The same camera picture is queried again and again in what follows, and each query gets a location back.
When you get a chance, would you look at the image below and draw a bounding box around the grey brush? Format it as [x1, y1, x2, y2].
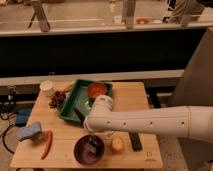
[85, 136, 98, 155]

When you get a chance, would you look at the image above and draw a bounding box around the purple bowl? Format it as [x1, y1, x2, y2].
[74, 135, 105, 165]

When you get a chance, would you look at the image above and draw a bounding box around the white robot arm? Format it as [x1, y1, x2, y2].
[76, 95, 213, 143]

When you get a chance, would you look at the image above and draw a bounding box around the green plastic tray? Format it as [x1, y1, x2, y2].
[58, 78, 114, 123]

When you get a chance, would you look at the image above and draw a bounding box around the dark grapes bunch toy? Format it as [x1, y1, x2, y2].
[49, 91, 66, 109]

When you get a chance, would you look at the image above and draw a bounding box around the yellow banana toy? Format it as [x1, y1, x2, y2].
[62, 83, 73, 92]

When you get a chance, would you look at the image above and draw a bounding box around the red chili pepper toy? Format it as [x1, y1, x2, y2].
[41, 130, 53, 160]

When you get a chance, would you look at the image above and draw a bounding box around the white cup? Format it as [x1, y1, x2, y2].
[40, 80, 54, 97]

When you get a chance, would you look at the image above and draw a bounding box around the wooden table board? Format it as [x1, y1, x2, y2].
[9, 81, 164, 169]

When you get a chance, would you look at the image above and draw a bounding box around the yellow apple toy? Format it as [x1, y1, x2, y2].
[111, 137, 125, 153]

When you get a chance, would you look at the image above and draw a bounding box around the blue sponge cloth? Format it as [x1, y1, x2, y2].
[17, 122, 42, 142]

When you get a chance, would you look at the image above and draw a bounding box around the blue box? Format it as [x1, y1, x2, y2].
[15, 108, 31, 126]

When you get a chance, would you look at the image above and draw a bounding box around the black rectangular block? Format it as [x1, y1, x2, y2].
[129, 133, 142, 151]

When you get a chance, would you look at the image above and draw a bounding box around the black cable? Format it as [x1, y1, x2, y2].
[1, 123, 17, 155]

